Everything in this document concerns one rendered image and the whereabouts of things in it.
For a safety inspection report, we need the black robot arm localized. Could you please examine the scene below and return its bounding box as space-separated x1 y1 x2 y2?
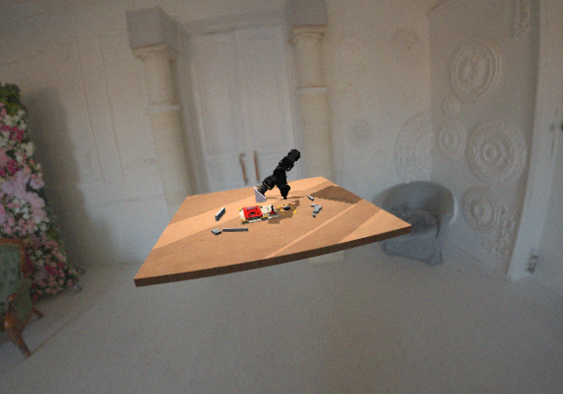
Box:
257 149 300 195

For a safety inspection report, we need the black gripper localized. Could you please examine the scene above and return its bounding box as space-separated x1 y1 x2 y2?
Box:
276 175 290 199

